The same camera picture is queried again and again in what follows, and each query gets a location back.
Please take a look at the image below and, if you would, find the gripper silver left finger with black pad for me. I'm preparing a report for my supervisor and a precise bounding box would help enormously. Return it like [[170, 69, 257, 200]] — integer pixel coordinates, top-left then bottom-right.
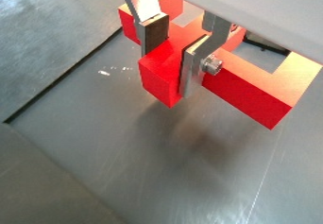
[[125, 0, 169, 56]]

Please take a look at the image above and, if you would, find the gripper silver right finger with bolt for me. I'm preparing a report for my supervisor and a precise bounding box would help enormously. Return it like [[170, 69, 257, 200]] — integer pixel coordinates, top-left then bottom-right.
[[178, 11, 230, 97]]

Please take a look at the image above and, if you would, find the red E-shaped block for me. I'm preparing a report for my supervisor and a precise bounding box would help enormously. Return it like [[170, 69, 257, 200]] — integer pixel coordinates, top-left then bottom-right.
[[118, 0, 323, 128]]

